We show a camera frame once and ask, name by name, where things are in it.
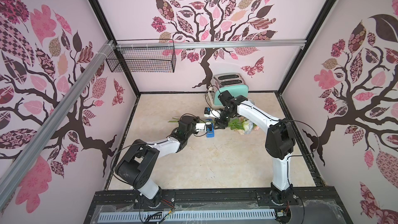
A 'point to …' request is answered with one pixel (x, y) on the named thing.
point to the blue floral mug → (252, 101)
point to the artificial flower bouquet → (242, 125)
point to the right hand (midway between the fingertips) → (216, 120)
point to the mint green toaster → (234, 83)
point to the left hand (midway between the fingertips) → (196, 116)
